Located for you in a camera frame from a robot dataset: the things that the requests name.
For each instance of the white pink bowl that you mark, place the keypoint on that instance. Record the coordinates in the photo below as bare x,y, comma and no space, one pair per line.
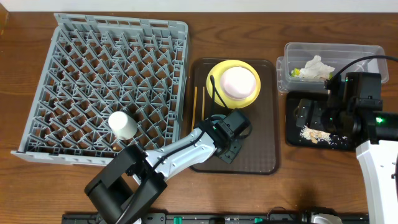
238,83

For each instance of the grey plastic dish rack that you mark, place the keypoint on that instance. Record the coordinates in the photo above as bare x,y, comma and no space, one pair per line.
97,65

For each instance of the spilled rice leftovers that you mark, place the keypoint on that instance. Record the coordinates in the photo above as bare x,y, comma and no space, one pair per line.
314,135

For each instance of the clear plastic bin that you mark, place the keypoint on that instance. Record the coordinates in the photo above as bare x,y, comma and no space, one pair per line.
297,54

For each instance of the yellow round plate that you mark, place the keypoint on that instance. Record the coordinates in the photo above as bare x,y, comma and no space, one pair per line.
213,84

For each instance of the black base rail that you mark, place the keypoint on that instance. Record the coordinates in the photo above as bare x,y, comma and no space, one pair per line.
161,218

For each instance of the green snack wrapper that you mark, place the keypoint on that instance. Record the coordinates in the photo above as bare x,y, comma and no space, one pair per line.
295,73

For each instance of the white napkin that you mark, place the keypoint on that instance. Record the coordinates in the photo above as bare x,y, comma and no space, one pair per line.
316,69

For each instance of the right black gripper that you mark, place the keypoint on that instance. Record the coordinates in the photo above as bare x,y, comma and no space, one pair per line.
303,109

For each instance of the dark brown serving tray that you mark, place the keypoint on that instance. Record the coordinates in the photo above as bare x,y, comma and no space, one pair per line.
260,152

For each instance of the wooden chopstick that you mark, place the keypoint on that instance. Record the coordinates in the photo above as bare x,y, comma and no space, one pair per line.
194,107
203,104

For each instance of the black waste tray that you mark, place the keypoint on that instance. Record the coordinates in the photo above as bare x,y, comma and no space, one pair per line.
296,136

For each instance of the small white cup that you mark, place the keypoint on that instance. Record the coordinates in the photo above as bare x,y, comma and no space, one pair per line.
122,125

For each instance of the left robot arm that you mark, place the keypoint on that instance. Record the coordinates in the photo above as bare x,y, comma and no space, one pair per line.
126,188

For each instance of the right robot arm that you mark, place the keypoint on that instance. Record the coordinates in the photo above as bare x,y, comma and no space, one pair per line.
353,109

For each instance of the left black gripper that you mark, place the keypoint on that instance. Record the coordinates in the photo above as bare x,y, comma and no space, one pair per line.
229,150

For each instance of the light blue bowl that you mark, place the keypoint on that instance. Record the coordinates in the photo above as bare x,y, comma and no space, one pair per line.
217,117

